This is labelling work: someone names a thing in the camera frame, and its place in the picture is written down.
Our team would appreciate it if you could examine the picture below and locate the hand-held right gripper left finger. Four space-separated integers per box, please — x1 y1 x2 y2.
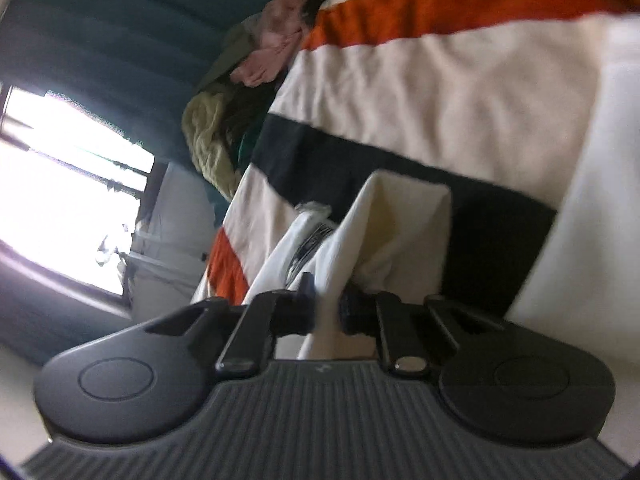
145 272 317 379

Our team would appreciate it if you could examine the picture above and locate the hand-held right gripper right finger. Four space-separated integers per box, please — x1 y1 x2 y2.
340 287 507 379

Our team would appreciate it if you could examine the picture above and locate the white sweatshirt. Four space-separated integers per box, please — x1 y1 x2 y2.
192 170 453 361

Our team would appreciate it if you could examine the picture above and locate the garment steamer stand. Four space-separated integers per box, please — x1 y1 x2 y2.
95 220 211 283

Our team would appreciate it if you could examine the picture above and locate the green cloth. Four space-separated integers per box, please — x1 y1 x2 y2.
237 129 262 162

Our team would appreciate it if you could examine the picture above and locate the yellow knit blanket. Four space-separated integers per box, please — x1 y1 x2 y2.
181 91 252 199

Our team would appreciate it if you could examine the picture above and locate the dark patterned cloth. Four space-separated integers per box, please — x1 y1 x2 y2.
220 82 281 136

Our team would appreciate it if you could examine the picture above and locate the striped blanket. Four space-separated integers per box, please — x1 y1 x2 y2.
205 0 640 332

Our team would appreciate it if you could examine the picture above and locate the olive cloth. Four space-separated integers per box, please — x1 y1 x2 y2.
199 15 271 92

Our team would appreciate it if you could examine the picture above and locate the window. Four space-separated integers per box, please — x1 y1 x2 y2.
0 85 157 307

